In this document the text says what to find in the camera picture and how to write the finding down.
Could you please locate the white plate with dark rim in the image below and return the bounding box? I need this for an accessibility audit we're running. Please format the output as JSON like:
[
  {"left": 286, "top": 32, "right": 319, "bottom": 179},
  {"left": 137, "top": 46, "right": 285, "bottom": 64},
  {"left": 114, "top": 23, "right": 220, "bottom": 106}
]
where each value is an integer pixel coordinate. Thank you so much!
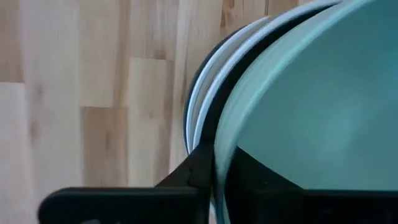
[{"left": 192, "top": 0, "right": 343, "bottom": 150}]

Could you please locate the pale green bowl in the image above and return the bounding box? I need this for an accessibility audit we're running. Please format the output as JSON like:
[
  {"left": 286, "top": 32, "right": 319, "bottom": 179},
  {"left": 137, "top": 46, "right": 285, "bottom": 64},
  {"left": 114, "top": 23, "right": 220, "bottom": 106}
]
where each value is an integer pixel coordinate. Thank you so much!
[{"left": 213, "top": 0, "right": 398, "bottom": 224}]

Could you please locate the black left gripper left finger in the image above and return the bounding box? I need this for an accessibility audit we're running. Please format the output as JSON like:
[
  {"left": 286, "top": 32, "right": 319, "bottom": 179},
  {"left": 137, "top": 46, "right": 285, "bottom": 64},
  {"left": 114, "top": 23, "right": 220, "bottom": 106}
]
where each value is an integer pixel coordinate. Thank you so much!
[{"left": 37, "top": 143, "right": 216, "bottom": 224}]

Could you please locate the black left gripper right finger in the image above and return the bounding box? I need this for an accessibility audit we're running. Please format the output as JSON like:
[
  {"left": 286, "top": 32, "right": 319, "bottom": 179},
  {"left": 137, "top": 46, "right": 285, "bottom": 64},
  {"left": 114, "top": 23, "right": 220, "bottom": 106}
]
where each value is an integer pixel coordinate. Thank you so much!
[{"left": 223, "top": 146, "right": 398, "bottom": 224}]

